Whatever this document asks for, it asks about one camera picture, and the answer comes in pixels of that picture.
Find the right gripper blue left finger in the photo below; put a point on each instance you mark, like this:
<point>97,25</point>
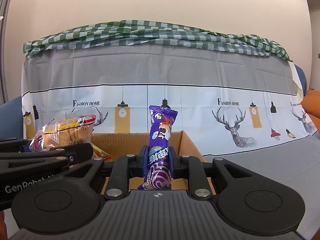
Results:
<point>142,161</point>

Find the grey curtain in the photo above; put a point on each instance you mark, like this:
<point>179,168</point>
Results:
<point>4,13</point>

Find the clear bag of round cookies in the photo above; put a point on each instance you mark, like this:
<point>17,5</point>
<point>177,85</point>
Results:
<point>66,130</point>

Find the brown cardboard box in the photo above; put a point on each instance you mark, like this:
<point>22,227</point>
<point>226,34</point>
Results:
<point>182,156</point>

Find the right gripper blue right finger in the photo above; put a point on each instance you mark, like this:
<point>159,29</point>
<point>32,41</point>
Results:
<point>174,163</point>

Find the deer print sofa cover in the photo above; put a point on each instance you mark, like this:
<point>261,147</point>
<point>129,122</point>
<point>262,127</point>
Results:
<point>244,108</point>

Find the purple snack wrapper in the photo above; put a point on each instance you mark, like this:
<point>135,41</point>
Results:
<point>158,176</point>

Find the orange cushion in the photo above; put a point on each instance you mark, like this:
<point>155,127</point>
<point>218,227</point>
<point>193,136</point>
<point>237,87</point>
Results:
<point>311,109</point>

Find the green checkered cloth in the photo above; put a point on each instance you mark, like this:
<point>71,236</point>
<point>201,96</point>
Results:
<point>137,32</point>

